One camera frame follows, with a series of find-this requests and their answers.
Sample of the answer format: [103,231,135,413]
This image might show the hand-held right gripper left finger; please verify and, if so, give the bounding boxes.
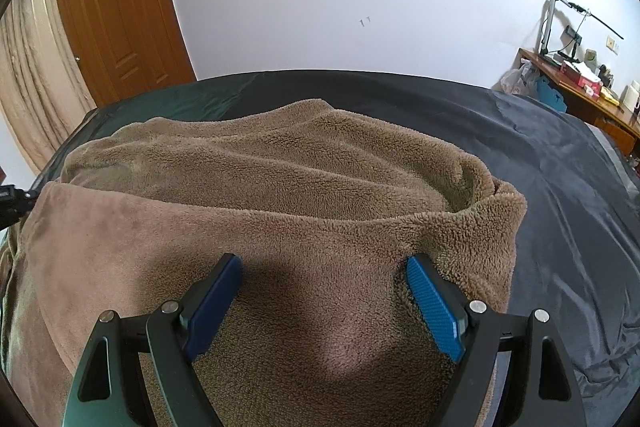
[60,253,244,427]

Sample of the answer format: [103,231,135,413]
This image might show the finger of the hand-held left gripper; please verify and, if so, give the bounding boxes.
[0,186,40,230]

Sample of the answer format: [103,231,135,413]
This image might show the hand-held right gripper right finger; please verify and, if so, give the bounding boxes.
[405,254,587,427]

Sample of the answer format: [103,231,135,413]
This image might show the brown fleece garment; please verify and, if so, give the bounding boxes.
[10,98,528,427]

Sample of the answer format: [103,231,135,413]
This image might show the beige curtain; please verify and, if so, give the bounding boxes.
[0,0,98,172]

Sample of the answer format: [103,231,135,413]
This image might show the dark bed sheet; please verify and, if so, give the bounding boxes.
[0,69,640,427]

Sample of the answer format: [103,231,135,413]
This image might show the panelled wooden door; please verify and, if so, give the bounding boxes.
[51,0,197,108]

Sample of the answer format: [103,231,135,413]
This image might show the blue cardboard box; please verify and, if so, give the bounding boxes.
[536,76,569,115]

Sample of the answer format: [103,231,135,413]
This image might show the wooden desk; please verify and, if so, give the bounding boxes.
[517,48,640,158]

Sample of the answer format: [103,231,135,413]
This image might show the red box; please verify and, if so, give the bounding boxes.
[560,59,604,90]

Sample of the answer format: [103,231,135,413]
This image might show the desk lamp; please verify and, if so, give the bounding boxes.
[539,0,626,58]

